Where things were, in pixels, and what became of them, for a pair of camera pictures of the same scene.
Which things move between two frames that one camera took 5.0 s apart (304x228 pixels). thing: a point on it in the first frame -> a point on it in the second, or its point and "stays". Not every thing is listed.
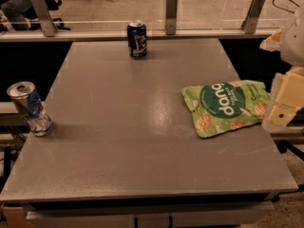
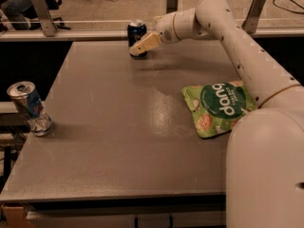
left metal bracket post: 43,12 stays
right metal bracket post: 250,22 stays
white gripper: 294,43 -> 164,28
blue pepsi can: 137,39 stays
